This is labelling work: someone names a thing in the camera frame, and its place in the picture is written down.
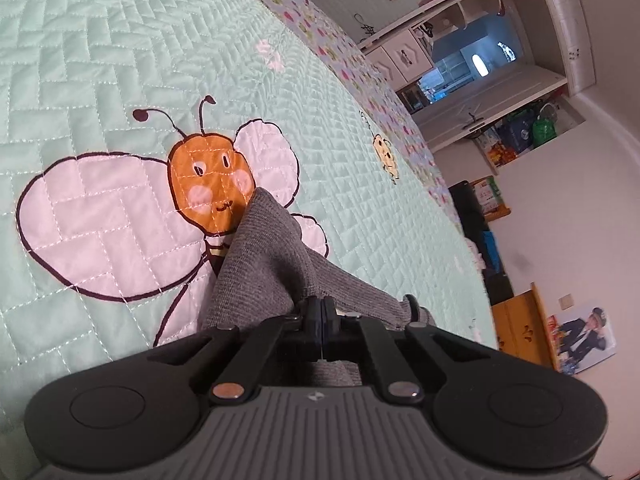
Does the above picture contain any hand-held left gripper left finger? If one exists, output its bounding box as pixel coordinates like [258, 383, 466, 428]
[145, 297, 324, 403]

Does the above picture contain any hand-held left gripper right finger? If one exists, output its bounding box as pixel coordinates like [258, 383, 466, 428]
[323, 297, 488, 403]

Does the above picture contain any grey sweater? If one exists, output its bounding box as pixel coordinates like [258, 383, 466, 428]
[200, 187, 439, 389]

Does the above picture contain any blue cloth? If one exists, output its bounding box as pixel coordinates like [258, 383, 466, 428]
[479, 229, 502, 272]

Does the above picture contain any black suitcase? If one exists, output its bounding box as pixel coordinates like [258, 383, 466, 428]
[447, 180, 516, 307]

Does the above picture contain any wooden desk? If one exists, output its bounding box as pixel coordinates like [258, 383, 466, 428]
[489, 282, 567, 372]

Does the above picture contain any green and white box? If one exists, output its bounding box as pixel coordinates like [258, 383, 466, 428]
[469, 175, 506, 217]

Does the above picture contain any uniformed figure photo print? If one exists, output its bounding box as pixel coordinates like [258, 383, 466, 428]
[547, 304, 617, 377]

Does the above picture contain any blue bag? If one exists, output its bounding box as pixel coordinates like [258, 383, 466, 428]
[499, 114, 534, 154]

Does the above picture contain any white drawer cabinet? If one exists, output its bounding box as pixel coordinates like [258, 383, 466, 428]
[360, 29, 436, 94]

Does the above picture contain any white door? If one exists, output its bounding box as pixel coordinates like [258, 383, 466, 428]
[414, 64, 569, 154]

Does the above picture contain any green bag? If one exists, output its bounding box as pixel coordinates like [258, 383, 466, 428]
[531, 114, 559, 149]

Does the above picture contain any green quilted bee bedspread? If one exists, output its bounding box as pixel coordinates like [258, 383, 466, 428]
[0, 0, 502, 461]

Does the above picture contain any white upper cabinet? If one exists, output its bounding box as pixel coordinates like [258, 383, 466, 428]
[529, 0, 599, 97]

